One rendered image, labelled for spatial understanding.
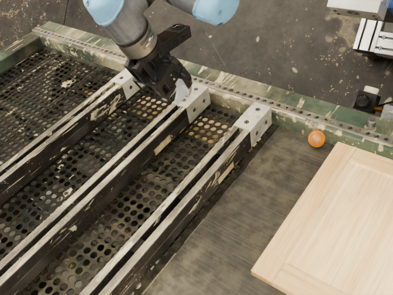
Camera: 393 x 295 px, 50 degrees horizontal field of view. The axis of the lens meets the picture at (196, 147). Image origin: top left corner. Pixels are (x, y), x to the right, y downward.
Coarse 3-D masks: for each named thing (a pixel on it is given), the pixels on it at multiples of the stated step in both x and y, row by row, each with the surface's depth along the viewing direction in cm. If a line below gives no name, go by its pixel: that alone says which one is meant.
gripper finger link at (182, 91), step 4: (180, 80) 93; (176, 84) 92; (180, 84) 94; (184, 84) 94; (176, 88) 93; (180, 88) 94; (184, 88) 96; (176, 92) 94; (180, 92) 95; (184, 92) 96; (188, 92) 97; (176, 96) 94; (180, 96) 95; (184, 96) 97; (188, 96) 100; (176, 100) 95; (180, 100) 96; (176, 104) 95
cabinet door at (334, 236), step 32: (352, 160) 117; (384, 160) 115; (320, 192) 111; (352, 192) 110; (384, 192) 108; (288, 224) 105; (320, 224) 104; (352, 224) 103; (384, 224) 102; (288, 256) 99; (320, 256) 98; (352, 256) 97; (384, 256) 96; (288, 288) 93; (320, 288) 92; (352, 288) 92; (384, 288) 91
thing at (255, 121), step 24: (240, 120) 127; (264, 120) 129; (216, 144) 122; (240, 144) 121; (216, 168) 115; (192, 192) 110; (168, 216) 106; (192, 216) 112; (144, 240) 104; (168, 240) 106; (120, 264) 100; (144, 264) 101; (96, 288) 95; (120, 288) 96
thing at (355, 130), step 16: (48, 32) 192; (96, 48) 175; (192, 80) 149; (208, 80) 147; (240, 96) 138; (256, 96) 137; (288, 112) 130; (304, 112) 128; (336, 128) 122; (352, 128) 120
